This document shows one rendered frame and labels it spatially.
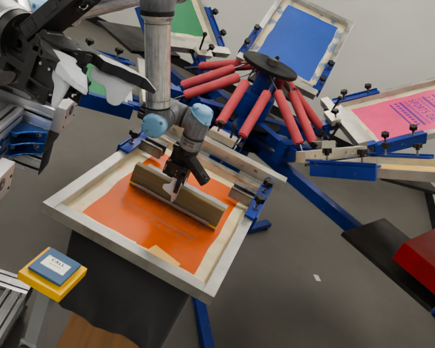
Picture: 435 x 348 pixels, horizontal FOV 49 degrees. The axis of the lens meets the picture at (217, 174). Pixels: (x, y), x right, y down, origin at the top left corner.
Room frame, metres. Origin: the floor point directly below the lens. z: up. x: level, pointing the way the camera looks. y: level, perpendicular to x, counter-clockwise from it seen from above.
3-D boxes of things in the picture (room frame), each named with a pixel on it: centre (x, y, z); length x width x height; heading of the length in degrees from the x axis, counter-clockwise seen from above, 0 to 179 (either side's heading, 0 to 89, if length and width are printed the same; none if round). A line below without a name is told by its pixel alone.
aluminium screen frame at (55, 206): (1.50, 0.11, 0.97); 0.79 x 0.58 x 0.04; 173
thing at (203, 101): (2.54, -0.01, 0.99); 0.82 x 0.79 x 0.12; 173
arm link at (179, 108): (1.45, 0.23, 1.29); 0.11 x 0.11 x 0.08; 88
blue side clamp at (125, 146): (1.77, 0.35, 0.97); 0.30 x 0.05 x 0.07; 173
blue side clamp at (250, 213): (1.70, -0.20, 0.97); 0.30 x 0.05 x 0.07; 173
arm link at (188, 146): (1.46, 0.13, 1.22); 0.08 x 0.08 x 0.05
